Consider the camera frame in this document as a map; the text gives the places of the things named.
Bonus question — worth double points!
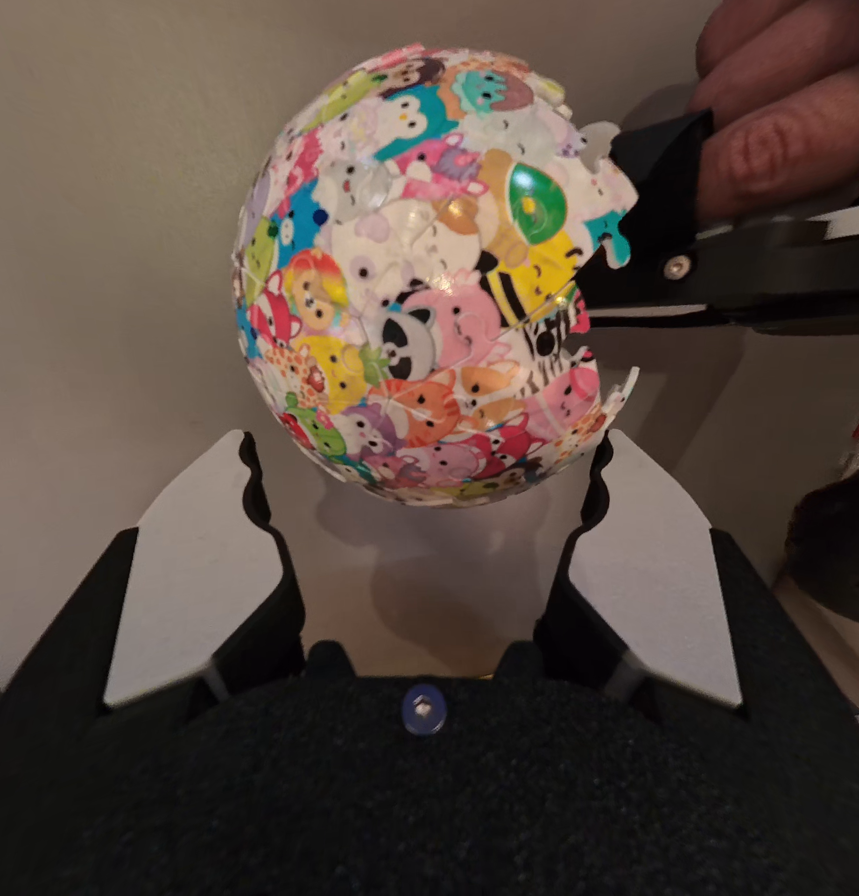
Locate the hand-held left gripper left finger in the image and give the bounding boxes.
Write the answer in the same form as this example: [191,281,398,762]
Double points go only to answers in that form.
[104,430,306,708]

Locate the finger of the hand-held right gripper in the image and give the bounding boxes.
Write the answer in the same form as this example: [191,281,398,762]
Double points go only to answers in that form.
[585,303,754,333]

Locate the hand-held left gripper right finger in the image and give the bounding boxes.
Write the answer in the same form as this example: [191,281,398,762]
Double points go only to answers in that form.
[533,427,745,709]

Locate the colourful puzzle ball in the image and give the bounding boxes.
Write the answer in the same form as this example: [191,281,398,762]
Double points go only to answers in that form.
[231,43,642,508]

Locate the person's right hand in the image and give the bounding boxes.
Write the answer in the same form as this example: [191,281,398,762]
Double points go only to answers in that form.
[687,0,859,224]

